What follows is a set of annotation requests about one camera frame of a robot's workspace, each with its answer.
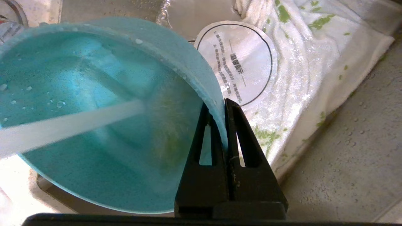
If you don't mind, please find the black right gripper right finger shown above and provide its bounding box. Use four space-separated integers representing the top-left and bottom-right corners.
225 99 288 219

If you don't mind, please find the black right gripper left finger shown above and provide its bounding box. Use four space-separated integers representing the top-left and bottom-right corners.
174 104 228 218

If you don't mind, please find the teal bowl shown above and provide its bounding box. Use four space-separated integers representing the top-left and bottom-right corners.
0 17 228 214

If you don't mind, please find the white round lid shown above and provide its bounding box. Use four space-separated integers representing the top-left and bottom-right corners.
194 21 278 107

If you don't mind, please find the steel sink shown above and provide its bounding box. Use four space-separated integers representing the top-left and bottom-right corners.
36 0 402 223

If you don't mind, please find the white plastic bag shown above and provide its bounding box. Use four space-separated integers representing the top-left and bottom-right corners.
234 0 395 181

